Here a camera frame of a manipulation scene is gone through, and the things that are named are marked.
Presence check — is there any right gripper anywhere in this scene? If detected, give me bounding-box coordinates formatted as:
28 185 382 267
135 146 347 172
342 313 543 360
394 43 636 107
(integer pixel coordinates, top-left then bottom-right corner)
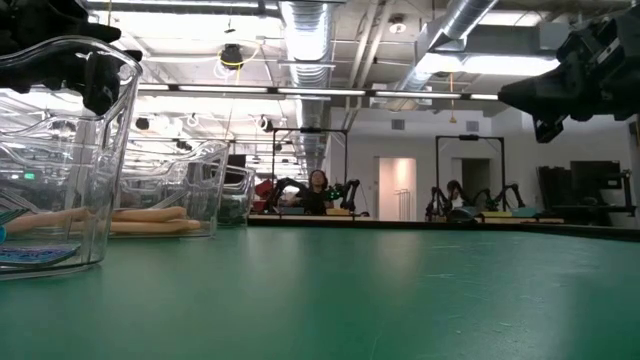
497 7 640 145

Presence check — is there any black table frame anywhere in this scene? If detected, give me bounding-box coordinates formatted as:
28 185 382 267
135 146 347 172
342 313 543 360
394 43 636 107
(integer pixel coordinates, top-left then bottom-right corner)
247 213 640 242

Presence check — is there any person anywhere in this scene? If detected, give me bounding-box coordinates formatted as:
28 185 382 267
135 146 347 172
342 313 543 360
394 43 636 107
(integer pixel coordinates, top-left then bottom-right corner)
446 179 465 204
301 169 332 216

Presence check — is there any black ceiling device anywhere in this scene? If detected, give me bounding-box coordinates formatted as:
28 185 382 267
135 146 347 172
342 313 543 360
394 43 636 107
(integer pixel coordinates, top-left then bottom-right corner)
219 43 246 70

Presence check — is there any green table mat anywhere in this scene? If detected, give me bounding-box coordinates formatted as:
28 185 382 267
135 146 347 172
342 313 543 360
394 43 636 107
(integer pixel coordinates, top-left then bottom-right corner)
0 222 640 360

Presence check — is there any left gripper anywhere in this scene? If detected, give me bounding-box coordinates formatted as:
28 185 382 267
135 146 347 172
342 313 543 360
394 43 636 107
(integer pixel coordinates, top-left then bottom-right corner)
0 19 144 117

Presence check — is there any lit doorway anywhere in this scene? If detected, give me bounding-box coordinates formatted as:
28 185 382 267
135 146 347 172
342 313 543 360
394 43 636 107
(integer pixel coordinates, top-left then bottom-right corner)
377 157 419 222

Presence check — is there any clear plastic bin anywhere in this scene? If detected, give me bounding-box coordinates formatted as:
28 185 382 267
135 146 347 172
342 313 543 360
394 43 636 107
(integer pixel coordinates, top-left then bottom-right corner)
107 139 231 240
0 35 144 281
217 164 258 229

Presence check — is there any ceiling light rail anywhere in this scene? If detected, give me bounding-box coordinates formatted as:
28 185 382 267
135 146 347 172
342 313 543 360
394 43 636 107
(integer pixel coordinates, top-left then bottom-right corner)
134 82 501 102

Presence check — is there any red bag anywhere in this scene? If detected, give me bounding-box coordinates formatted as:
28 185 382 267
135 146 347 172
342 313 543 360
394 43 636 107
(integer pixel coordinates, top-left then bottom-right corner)
253 179 276 213

